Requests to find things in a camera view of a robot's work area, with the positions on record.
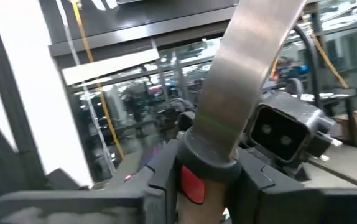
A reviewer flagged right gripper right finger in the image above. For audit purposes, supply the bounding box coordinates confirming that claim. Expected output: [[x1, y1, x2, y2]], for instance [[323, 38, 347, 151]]
[[227, 147, 322, 224]]

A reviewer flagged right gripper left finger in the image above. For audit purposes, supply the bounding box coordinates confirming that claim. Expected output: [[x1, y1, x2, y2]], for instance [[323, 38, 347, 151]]
[[143, 139, 181, 224]]

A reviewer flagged yellow hanging cable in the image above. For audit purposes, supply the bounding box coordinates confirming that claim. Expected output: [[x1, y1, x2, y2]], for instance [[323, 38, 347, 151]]
[[71, 0, 126, 160]]

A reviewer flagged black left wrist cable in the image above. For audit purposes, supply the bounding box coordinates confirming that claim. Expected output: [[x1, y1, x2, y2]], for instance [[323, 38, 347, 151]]
[[292, 24, 322, 110]]

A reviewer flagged black aluminium rig frame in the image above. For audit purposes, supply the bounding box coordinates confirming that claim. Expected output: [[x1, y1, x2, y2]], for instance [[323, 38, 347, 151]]
[[0, 0, 47, 190]]

